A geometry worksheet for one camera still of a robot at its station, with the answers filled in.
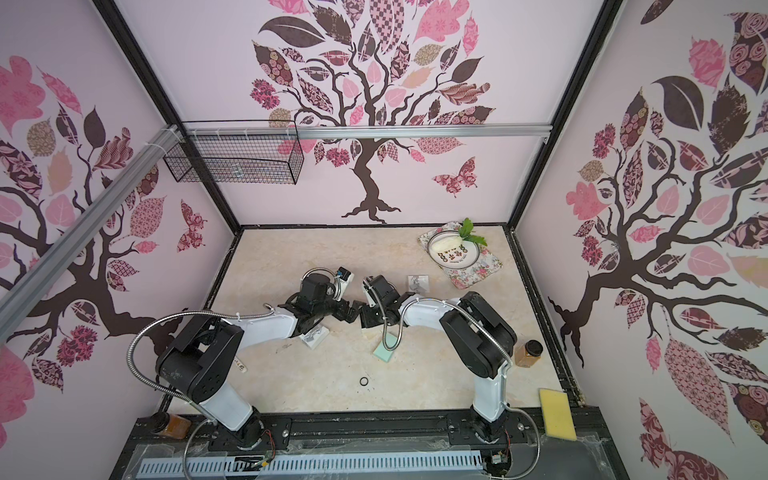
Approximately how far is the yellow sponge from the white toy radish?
0.55 meters

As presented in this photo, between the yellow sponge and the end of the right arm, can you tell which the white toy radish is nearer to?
the end of the right arm

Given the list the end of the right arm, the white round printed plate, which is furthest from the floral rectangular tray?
the end of the right arm

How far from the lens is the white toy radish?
1124mm

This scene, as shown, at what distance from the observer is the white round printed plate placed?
43.1 inches

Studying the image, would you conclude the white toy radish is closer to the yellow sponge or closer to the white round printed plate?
the white round printed plate

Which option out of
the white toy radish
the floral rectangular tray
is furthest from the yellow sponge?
the white toy radish

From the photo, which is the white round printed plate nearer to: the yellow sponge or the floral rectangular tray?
the floral rectangular tray

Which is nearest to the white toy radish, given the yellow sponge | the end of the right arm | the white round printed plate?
the white round printed plate

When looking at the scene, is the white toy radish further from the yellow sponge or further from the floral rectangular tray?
the yellow sponge

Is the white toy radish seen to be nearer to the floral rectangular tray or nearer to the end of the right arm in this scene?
the floral rectangular tray

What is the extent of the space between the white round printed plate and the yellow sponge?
0.47 meters

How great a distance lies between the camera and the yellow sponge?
74 cm

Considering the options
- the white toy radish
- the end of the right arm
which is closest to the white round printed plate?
the white toy radish

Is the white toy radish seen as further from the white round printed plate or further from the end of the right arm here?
the end of the right arm
